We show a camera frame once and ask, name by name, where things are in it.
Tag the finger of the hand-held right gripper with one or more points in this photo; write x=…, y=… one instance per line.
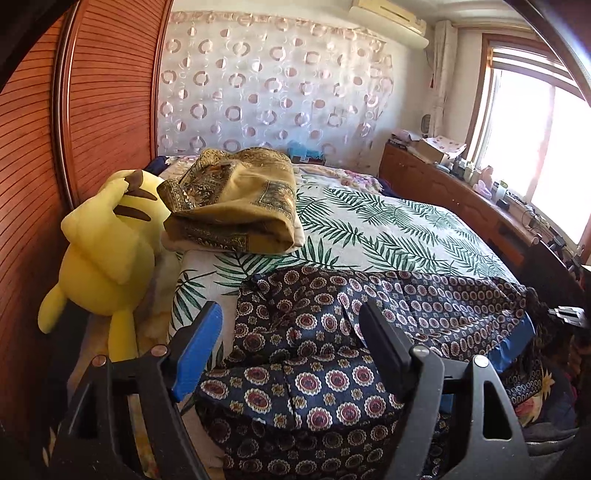
x=568, y=314

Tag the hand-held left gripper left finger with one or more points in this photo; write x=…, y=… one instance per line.
x=199, y=350

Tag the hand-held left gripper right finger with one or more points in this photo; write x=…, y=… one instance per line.
x=382, y=336

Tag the navy medallion print shorts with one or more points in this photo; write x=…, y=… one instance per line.
x=300, y=332

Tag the yellow plush toy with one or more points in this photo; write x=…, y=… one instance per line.
x=106, y=258

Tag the navy blue blanket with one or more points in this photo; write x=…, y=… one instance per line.
x=390, y=188

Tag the folded ochre patterned cloth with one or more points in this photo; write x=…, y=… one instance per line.
x=240, y=207

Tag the wooden sideboard cabinet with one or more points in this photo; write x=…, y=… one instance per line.
x=443, y=184

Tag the floral blanket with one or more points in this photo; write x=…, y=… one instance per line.
x=341, y=177

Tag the cardboard box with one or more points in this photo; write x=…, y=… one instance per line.
x=434, y=148

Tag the small blue item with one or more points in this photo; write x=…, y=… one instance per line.
x=302, y=150

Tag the wooden louvered wardrobe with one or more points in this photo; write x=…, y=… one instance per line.
x=106, y=115

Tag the sheer circle pattern curtain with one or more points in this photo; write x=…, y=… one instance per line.
x=277, y=83

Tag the white window curtain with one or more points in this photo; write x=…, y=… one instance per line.
x=445, y=69

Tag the white air conditioner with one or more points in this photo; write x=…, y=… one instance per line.
x=392, y=23

